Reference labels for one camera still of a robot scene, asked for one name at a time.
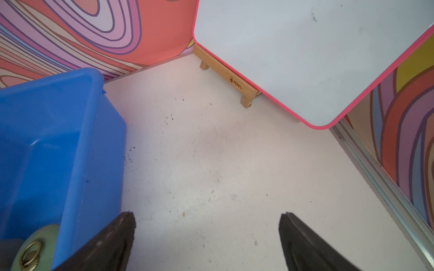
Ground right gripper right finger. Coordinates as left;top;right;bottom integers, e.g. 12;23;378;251
279;212;359;271

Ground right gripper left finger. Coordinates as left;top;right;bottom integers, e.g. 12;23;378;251
56;212;136;271

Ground blue plastic basket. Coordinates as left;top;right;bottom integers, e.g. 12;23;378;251
1;68;126;267

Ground green tea canister front-right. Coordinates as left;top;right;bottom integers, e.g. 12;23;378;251
11;224;60;271

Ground wooden easel stand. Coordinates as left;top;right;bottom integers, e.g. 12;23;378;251
193;44;261;108

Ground white board pink frame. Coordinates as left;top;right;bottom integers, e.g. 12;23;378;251
193;1;434;129

